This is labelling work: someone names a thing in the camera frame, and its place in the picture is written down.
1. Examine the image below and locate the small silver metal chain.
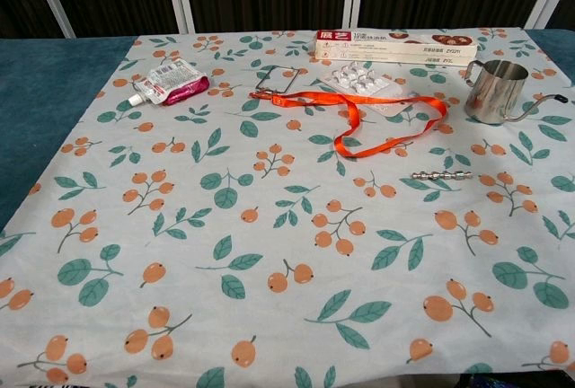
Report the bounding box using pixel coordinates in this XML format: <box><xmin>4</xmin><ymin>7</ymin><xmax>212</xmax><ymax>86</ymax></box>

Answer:
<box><xmin>411</xmin><ymin>171</ymin><xmax>474</xmax><ymax>182</ymax></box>

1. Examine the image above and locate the floral fruit print tablecloth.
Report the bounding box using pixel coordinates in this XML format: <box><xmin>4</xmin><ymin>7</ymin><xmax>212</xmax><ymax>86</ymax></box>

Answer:
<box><xmin>0</xmin><ymin>26</ymin><xmax>575</xmax><ymax>388</ymax></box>

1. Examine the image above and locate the clear blister pack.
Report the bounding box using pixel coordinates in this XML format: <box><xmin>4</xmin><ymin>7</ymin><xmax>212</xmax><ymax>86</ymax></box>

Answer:
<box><xmin>323</xmin><ymin>61</ymin><xmax>421</xmax><ymax>116</ymax></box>

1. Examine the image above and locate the pink white spout pouch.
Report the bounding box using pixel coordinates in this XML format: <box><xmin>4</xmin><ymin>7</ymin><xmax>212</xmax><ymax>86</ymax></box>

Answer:
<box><xmin>127</xmin><ymin>57</ymin><xmax>211</xmax><ymax>108</ymax></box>

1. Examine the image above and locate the long white red box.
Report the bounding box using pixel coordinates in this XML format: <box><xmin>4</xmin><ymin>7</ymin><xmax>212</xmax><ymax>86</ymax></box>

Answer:
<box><xmin>313</xmin><ymin>29</ymin><xmax>480</xmax><ymax>66</ymax></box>

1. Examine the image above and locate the steel gooseneck pitcher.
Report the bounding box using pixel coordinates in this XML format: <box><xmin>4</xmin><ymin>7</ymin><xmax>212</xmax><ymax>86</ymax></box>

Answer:
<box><xmin>464</xmin><ymin>59</ymin><xmax>570</xmax><ymax>126</ymax></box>

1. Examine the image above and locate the orange lanyard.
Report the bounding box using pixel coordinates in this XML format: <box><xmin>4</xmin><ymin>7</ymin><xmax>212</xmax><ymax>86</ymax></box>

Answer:
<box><xmin>250</xmin><ymin>90</ymin><xmax>449</xmax><ymax>159</ymax></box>

